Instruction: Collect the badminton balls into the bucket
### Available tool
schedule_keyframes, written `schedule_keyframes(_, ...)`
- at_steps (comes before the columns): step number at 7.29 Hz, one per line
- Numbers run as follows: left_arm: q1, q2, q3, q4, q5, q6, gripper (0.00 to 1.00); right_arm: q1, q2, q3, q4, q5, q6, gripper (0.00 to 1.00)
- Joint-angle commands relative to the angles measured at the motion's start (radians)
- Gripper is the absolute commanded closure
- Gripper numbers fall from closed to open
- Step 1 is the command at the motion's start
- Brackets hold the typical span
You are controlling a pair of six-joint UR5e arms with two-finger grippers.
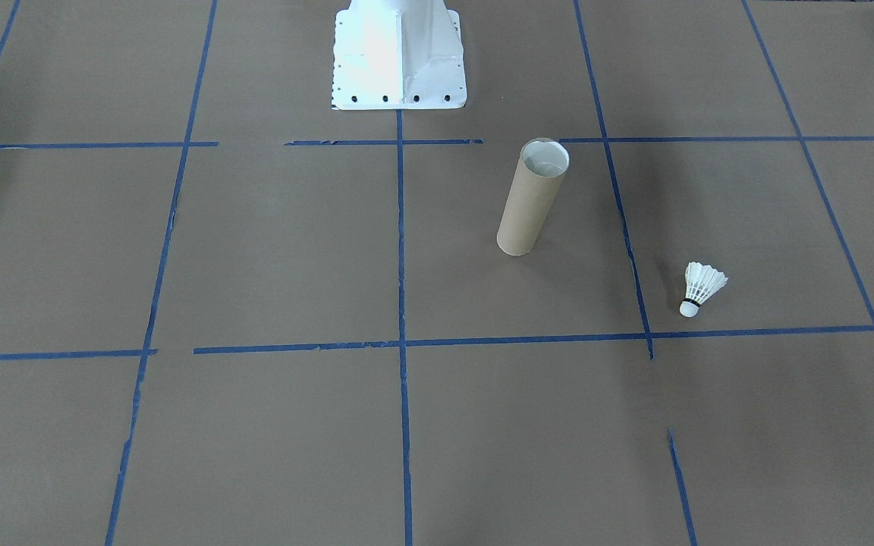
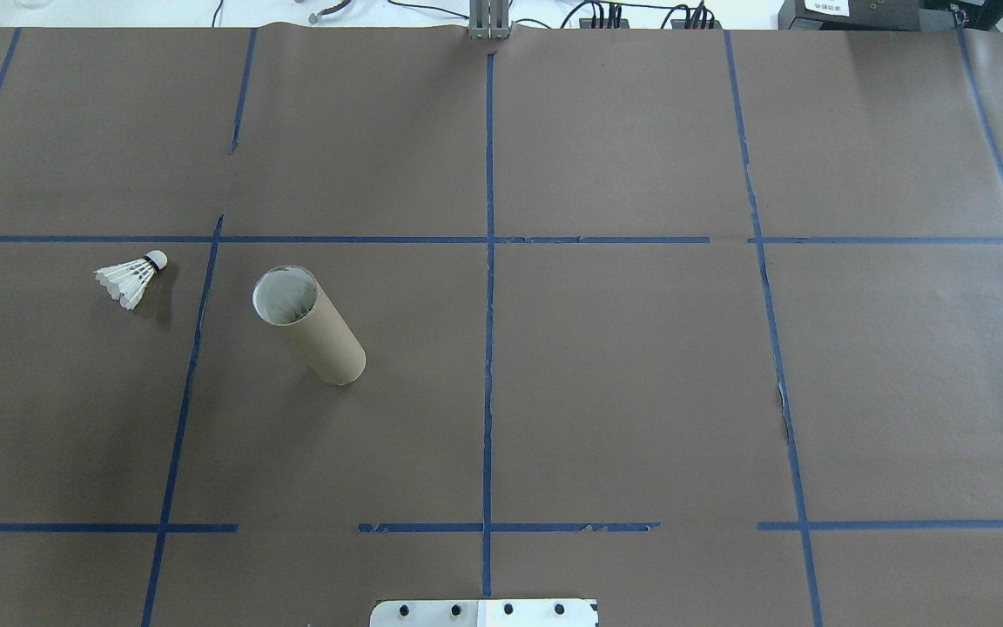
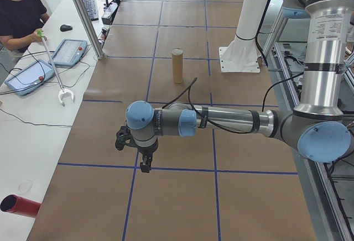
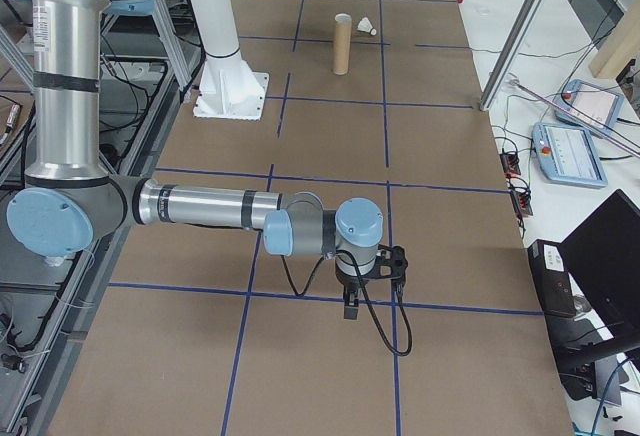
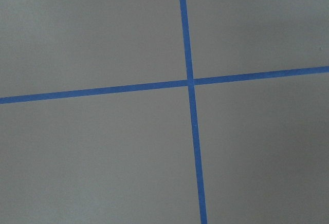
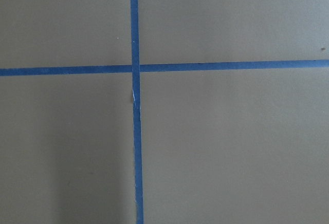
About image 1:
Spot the white feather shuttlecock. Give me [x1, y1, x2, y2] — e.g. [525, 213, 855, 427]
[679, 262, 729, 319]

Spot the brown cardboard tube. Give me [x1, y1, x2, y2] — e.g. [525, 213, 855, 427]
[496, 137, 571, 257]

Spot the white column with base plate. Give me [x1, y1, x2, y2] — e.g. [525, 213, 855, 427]
[329, 0, 468, 111]

